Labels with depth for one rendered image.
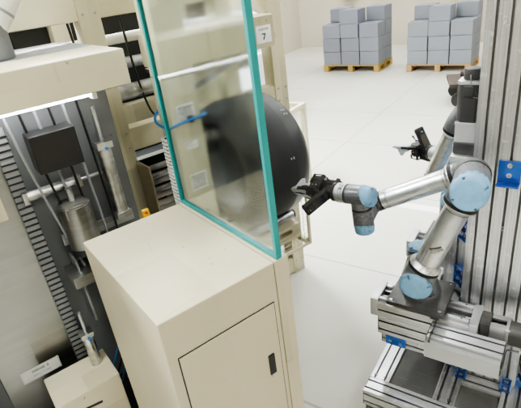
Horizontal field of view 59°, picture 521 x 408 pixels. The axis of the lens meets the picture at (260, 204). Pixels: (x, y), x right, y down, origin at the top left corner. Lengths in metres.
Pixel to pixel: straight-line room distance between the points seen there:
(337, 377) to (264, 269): 1.50
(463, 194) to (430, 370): 1.11
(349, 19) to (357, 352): 7.57
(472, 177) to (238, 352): 0.88
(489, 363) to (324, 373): 1.03
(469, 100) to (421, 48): 7.33
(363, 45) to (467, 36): 1.83
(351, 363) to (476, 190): 1.46
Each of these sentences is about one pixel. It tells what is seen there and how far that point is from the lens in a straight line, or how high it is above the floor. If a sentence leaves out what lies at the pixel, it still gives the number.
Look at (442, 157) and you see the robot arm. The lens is 2.29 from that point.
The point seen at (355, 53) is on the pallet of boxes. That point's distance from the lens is 9.59.
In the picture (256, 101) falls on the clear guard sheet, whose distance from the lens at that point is 1.09.
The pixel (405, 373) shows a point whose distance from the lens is 2.42.
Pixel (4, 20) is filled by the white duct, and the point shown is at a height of 1.93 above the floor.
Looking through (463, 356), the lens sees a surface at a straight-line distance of 1.95.
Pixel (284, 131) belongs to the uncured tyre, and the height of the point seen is 1.36.
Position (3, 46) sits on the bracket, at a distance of 1.93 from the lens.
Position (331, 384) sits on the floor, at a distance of 2.64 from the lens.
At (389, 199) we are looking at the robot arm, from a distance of 1.80.
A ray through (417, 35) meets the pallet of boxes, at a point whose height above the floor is 0.64.
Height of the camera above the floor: 1.97
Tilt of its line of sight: 26 degrees down
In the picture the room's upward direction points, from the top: 8 degrees counter-clockwise
